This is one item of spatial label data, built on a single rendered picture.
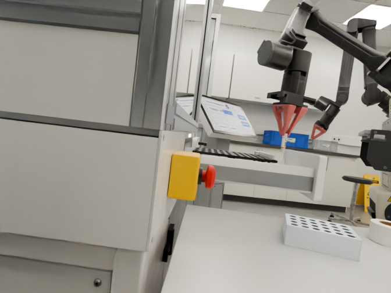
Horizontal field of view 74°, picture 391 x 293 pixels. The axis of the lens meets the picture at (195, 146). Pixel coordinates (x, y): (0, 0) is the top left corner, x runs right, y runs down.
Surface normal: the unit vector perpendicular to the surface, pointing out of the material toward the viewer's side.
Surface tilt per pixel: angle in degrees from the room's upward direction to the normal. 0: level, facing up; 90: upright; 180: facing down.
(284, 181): 90
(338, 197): 90
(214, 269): 0
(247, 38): 90
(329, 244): 90
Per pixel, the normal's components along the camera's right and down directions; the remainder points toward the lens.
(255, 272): 0.12, -0.99
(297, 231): -0.29, 0.01
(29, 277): -0.04, 0.04
